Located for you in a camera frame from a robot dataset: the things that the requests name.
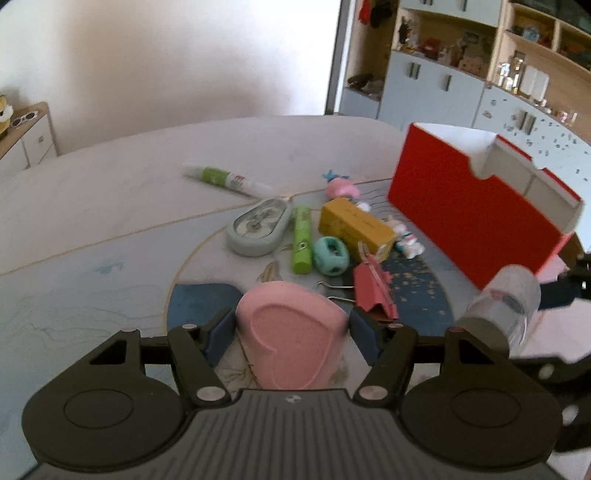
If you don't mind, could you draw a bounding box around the pink toy figure blue bow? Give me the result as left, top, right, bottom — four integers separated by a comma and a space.
322, 170, 361, 201

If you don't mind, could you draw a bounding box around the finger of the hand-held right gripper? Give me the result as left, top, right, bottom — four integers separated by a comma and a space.
538, 251, 591, 311
508, 353, 591, 387

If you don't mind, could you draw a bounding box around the white and green glue tube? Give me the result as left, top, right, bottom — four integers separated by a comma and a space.
181, 162, 274, 198

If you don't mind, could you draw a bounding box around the white rabbit figurine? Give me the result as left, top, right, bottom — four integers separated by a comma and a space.
387, 216, 426, 257

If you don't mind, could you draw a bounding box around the light blue desk mat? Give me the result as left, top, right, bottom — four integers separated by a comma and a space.
0, 178, 591, 480

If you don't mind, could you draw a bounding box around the green glue stick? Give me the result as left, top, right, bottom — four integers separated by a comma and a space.
290, 205, 315, 274

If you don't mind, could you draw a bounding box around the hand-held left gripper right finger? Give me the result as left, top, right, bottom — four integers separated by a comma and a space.
348, 307, 509, 409

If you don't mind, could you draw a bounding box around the white wooden side cabinet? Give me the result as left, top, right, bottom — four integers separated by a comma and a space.
0, 102, 60, 178

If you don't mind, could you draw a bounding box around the pink binder clip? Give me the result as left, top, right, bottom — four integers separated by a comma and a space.
316, 263, 400, 324

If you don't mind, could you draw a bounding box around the grey-green correction tape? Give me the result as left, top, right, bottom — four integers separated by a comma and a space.
225, 198, 293, 257

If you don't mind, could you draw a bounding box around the red storage box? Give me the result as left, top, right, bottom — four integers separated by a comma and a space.
387, 121, 583, 291

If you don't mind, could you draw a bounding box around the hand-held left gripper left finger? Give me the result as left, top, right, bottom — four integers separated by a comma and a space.
85, 307, 237, 409

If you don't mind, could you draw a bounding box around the clear tape roll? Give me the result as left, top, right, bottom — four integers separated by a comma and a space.
455, 264, 542, 358

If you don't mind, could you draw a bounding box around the yellow plush toy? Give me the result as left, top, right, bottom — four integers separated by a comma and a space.
0, 95, 14, 139

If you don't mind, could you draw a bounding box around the glass jar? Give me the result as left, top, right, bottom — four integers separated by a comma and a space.
510, 51, 527, 90

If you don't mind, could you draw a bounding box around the pink heart-embossed case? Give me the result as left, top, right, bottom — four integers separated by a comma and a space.
235, 279, 349, 391

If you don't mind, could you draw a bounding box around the teal pencil sharpener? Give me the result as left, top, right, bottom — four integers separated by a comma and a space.
312, 235, 350, 276

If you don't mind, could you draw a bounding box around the yellow cardboard box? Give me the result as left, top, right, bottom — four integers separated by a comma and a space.
320, 198, 398, 264

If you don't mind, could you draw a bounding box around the clear pink clip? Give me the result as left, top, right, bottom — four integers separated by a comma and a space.
358, 240, 393, 284

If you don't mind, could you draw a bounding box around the blue and wood wall cabinet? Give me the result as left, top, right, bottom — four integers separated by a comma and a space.
339, 0, 591, 160

